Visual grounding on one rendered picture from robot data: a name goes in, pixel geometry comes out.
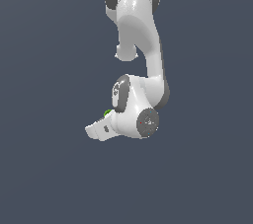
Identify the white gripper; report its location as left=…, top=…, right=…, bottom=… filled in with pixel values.
left=84, top=117, right=122, bottom=143

